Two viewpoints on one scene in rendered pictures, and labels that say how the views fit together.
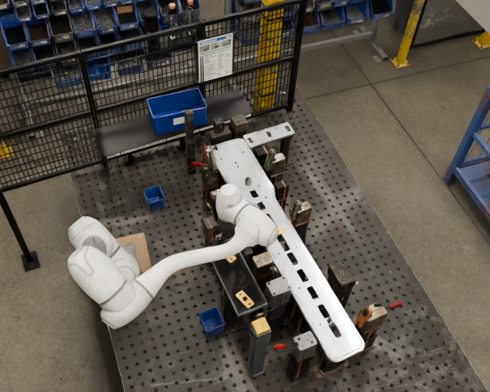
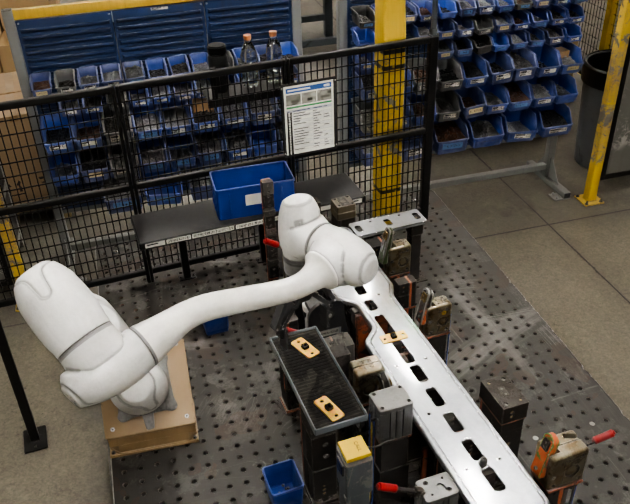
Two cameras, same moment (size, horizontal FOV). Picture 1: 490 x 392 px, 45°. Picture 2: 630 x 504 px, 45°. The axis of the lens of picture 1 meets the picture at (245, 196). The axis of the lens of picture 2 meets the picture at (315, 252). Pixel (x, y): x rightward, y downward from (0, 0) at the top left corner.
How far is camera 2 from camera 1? 0.91 m
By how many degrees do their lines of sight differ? 19
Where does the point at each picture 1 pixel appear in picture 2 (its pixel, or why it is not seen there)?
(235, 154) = not seen: hidden behind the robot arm
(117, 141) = (163, 227)
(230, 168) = not seen: hidden behind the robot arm
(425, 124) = not seen: outside the picture
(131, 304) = (114, 360)
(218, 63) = (314, 126)
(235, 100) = (339, 184)
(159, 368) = not seen: outside the picture
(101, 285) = (62, 318)
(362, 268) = (544, 417)
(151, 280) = (154, 327)
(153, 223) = (209, 351)
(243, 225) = (318, 246)
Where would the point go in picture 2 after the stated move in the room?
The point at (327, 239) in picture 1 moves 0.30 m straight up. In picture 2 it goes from (482, 376) to (491, 307)
